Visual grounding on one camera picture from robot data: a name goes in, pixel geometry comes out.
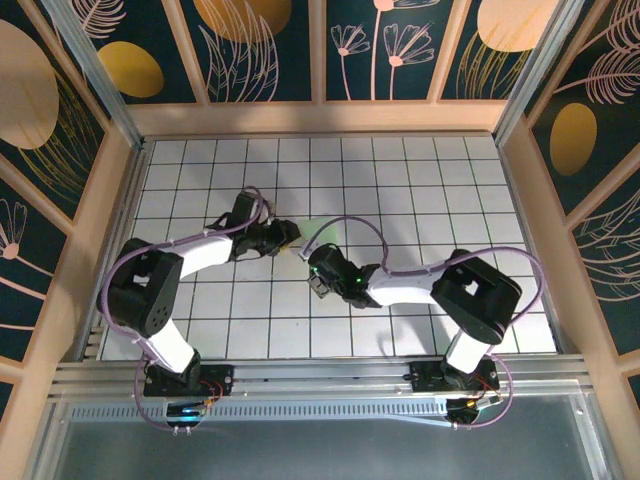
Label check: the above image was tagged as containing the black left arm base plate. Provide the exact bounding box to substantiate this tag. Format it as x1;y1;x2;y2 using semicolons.
143;363;235;399

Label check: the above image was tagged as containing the aluminium rail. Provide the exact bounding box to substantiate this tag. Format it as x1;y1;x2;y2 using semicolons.
74;142;151;362
49;353;596;401
497;139;571;354

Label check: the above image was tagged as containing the white black-grid table mat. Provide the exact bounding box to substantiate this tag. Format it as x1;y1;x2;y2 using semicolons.
98;135;560;362

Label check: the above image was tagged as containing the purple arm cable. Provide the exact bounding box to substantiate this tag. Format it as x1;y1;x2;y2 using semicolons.
99;185;281;434
298;215;545;431

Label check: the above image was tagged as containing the slotted grey cable duct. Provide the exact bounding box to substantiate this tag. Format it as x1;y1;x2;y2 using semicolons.
69;398;451;422

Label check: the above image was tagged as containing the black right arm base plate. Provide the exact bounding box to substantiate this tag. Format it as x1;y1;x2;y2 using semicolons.
408;360;501;394

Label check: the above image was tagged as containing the aluminium front rail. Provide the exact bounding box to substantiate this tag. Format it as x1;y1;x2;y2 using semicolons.
49;353;596;401

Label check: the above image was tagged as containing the light green paper sheet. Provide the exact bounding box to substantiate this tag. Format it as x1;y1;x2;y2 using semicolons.
298;215;347;252

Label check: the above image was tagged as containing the aluminium left corner post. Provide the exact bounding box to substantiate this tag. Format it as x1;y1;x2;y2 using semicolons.
39;0;147;149

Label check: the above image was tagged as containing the aluminium right side rail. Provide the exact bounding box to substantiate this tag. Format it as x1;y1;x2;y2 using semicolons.
497;139;571;354

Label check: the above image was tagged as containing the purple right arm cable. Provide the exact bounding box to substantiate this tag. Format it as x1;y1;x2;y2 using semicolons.
298;215;545;431

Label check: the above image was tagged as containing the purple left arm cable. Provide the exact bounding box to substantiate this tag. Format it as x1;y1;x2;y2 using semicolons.
99;185;281;434

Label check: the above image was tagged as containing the aluminium right corner post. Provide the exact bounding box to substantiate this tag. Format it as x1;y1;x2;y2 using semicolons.
492;0;591;146

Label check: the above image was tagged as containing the aluminium corner post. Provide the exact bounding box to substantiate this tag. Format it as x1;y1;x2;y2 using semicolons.
492;0;591;146
39;0;147;149

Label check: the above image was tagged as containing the grey translucent front panel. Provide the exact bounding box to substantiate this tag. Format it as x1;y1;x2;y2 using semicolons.
29;394;611;480

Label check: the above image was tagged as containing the aluminium left side rail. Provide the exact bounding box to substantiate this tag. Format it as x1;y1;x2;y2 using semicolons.
74;142;151;362

